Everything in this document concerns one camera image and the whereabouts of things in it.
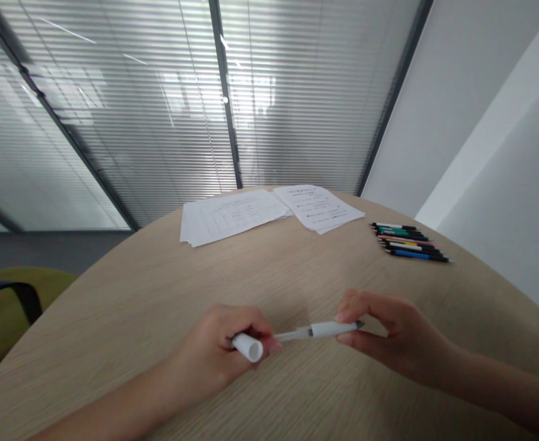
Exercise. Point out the paper stack with printed table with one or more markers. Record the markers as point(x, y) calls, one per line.
point(232, 216)

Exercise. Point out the person's right hand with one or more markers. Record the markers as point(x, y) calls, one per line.
point(407, 340)

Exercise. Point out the row of coloured pens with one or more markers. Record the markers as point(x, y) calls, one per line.
point(409, 241)

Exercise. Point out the green chair with black armrest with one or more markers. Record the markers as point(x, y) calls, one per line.
point(3, 317)

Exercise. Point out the glass partition with blinds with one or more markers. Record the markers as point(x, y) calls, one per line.
point(168, 115)

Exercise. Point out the white pen tip with refill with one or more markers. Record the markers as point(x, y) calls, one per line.
point(329, 329)

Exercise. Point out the white pen barrel tube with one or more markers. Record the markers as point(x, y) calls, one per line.
point(250, 347)

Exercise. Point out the person's left hand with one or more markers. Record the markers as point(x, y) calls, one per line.
point(210, 349)

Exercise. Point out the paper stack with printed text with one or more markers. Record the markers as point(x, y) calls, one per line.
point(317, 206)

